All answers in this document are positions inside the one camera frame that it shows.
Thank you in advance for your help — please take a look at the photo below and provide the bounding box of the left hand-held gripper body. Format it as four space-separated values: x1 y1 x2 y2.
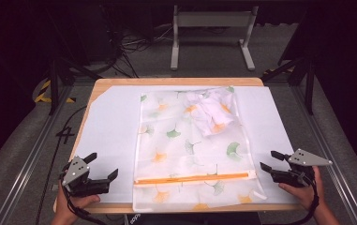
61 155 111 198

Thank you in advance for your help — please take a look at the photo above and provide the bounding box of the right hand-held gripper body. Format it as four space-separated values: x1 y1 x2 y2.
271 148 334 188

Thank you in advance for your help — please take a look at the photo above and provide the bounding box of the translucent leaf-print zipper bag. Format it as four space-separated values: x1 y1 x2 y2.
131 85 268 212

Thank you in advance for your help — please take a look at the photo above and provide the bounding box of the white cloth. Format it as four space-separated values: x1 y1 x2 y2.
184 87 241 138

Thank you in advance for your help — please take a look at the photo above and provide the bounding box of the person's right hand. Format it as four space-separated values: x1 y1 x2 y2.
277 165 326 211

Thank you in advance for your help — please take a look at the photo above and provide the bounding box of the person's left hand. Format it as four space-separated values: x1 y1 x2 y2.
54 181 101 223

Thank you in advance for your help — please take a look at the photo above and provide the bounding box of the white paper sheet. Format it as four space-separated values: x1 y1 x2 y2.
71 84 296 204

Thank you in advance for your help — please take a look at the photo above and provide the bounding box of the yellow black hazard tape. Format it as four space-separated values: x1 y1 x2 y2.
34 80 77 104

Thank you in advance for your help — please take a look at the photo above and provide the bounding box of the black tripod stand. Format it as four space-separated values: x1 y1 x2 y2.
43 6 104 116
260 12 320 116

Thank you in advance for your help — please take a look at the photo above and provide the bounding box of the wooden table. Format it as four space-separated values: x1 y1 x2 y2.
52 77 302 215

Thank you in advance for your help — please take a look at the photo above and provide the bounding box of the white metal stand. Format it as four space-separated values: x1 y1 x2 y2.
170 5 260 71

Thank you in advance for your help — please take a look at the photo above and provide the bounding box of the black cable on floor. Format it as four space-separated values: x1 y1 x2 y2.
35 105 88 225

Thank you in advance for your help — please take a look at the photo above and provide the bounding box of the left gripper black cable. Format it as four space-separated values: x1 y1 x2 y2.
61 184 109 225

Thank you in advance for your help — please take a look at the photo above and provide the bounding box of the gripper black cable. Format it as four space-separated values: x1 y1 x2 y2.
61 184 109 225
291 174 320 225

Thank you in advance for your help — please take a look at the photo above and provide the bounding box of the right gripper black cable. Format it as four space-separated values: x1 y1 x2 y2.
291 174 320 225

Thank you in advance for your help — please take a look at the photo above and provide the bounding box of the bundle of black floor cables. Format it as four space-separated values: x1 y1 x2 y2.
85 6 174 79

